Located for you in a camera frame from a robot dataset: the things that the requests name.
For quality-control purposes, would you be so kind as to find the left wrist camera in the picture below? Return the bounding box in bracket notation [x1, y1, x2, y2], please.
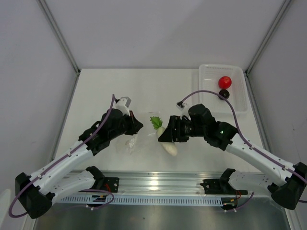
[115, 97, 131, 116]

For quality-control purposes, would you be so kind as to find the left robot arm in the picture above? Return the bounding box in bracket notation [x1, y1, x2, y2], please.
[14, 108, 143, 219]

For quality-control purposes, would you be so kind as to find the red tomato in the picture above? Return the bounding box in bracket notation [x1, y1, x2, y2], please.
[218, 76, 232, 89]

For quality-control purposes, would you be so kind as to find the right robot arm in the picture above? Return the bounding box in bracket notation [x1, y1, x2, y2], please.
[158, 104, 307, 210]

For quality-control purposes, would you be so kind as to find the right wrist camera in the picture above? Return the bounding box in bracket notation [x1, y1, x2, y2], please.
[177, 101, 190, 117]

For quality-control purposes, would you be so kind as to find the black mounting plate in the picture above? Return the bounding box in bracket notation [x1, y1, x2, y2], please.
[94, 177, 119, 193]
[200, 179, 248, 195]

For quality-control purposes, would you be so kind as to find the clear zip top bag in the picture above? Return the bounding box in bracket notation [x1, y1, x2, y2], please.
[115, 110, 164, 156]

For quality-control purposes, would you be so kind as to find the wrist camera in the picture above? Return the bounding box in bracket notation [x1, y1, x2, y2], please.
[115, 97, 131, 116]
[177, 101, 190, 117]

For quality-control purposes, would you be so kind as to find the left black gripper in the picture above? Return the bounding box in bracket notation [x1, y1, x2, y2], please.
[109, 111, 143, 140]

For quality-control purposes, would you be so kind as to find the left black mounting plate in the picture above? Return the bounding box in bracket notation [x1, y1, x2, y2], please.
[94, 177, 119, 193]

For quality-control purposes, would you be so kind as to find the black round food item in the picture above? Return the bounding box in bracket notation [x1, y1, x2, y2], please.
[219, 89, 230, 100]

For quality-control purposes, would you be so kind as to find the right aluminium frame post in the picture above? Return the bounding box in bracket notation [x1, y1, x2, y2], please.
[245, 0, 295, 77]

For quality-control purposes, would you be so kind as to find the left aluminium frame post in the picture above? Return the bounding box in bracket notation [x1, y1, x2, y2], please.
[36, 0, 81, 76]

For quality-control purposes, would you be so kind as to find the white slotted cable duct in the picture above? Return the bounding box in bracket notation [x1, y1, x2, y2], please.
[59, 194, 223, 207]

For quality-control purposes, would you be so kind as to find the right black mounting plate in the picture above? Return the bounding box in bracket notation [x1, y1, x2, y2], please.
[200, 179, 248, 195]

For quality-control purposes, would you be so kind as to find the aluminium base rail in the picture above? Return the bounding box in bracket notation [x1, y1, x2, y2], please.
[64, 170, 295, 197]

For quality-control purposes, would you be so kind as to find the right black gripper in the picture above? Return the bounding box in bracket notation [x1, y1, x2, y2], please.
[158, 115, 206, 143]

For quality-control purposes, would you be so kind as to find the aluminium frame post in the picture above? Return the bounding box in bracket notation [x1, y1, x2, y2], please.
[36, 0, 81, 76]
[245, 0, 295, 77]

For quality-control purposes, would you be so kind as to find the white daikon radish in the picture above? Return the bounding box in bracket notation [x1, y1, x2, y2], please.
[150, 116, 177, 157]

